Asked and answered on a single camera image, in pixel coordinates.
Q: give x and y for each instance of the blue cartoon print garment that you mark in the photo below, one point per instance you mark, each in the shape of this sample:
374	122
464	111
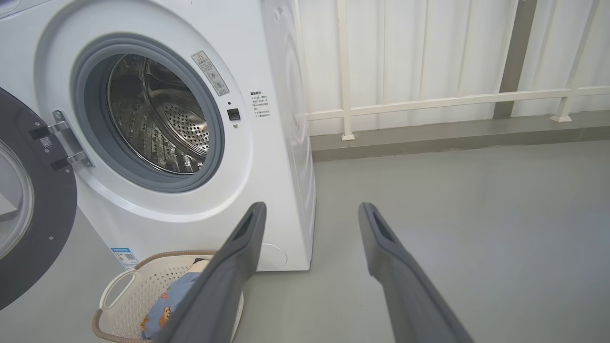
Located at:
167	305

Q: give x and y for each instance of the blue energy label sticker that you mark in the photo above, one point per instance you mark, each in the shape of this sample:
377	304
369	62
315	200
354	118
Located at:
125	258

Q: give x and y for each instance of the white basket with brown rim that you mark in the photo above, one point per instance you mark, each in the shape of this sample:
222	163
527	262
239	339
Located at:
128	305

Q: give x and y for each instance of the grey warning sticker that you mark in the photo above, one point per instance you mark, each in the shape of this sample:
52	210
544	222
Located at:
210	73

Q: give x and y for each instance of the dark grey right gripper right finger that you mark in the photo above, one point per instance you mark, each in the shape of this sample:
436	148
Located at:
410	295

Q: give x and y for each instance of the black door latch socket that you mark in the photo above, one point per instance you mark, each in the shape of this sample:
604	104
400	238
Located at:
233	114

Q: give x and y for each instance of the white front-load washing machine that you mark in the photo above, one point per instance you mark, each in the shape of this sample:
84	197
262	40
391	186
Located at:
267	143

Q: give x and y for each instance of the white metal railing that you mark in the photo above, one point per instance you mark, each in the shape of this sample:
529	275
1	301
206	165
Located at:
429	101

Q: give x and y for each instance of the grey rubber door gasket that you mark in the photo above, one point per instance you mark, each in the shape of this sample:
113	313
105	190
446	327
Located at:
90	119

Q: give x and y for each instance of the steel washer drum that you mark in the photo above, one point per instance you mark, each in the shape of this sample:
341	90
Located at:
157	119

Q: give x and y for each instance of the round white filter cover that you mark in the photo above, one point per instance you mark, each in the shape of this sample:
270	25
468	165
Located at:
274	257

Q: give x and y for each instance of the metal door hinge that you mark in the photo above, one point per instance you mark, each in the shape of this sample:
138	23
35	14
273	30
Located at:
66	140

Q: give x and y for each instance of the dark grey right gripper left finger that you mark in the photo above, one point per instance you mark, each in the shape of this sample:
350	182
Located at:
214	295

